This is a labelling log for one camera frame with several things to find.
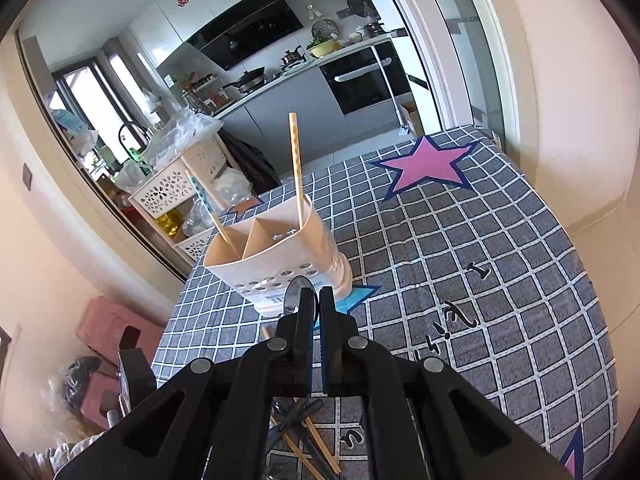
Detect dotted wooden chopstick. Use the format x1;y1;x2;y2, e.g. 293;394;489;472
288;112;307;226

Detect white plastic basket rack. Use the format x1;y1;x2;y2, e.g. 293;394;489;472
129;137;228;263

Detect black range hood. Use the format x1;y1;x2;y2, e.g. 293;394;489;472
187;0;305;72

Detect black faucet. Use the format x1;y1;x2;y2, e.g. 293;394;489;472
117;122;151;153

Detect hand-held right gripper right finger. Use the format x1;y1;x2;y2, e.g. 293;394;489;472
319;286;576;480

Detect white plastic bag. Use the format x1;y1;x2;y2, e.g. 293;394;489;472
215;167;253;208

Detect cream plastic utensil holder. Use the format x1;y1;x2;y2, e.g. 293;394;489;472
202;192;353;317

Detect pink stool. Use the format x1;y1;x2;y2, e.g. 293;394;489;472
75;296;166;431

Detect black built-in oven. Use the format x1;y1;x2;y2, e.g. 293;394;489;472
318;45;416;117

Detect black wok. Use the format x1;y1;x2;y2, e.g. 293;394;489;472
221;66;267;95

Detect grey spoon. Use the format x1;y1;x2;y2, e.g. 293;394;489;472
282;276;321;331

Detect grey checked star tablecloth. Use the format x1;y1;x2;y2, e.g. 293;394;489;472
150;125;618;480

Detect cardboard box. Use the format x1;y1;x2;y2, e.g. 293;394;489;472
399;101;425;138

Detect black chair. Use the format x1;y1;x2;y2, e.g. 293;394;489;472
117;326;158;411

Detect clear plastic bags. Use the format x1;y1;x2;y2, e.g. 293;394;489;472
145;107;225;171

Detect blue white package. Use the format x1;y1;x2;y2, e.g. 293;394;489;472
50;107;98;153

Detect white mop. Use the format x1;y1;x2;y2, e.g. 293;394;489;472
369;45;412;137

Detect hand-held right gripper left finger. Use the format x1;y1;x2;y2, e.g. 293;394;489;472
52;289;316;480

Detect round metal colander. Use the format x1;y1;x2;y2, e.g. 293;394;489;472
311;17;340;40

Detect yellow oil bottle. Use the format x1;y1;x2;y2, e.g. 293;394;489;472
155;210;183;236

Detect blue patterned wooden chopstick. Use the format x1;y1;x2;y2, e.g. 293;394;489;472
185;169;241;257

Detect yellow bowl with greens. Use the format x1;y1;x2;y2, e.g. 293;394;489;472
306;37;341;58

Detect dark jacket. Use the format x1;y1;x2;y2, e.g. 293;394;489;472
220;130;282;196

